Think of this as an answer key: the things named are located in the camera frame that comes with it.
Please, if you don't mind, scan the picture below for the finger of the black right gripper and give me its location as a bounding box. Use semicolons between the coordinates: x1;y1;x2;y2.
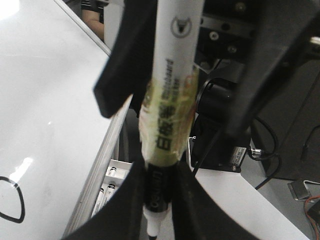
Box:
93;0;158;118

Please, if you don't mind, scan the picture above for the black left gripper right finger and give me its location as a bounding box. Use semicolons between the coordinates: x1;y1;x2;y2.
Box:
172;162;253;240

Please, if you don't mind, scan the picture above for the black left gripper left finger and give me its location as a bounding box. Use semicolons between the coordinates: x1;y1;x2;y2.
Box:
64;159;146;240

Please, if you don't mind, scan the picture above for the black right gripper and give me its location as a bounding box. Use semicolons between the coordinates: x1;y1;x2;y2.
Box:
190;0;320;172

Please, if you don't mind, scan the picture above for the white black whiteboard marker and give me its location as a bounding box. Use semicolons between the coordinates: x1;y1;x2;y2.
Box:
139;0;204;240

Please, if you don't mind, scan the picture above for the white box of markers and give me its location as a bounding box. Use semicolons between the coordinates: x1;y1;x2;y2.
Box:
91;159;132;217

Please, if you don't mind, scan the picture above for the person in striped shirt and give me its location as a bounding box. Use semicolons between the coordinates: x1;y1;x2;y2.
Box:
80;0;108;42

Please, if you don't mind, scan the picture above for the black cable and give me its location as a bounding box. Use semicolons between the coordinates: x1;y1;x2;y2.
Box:
249;116;283;191

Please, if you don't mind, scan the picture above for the white whiteboard with metal frame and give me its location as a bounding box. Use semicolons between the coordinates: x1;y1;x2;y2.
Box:
0;0;127;240

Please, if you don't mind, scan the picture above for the grey small device with wires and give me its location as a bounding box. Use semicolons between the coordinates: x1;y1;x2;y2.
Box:
287;180;320;201

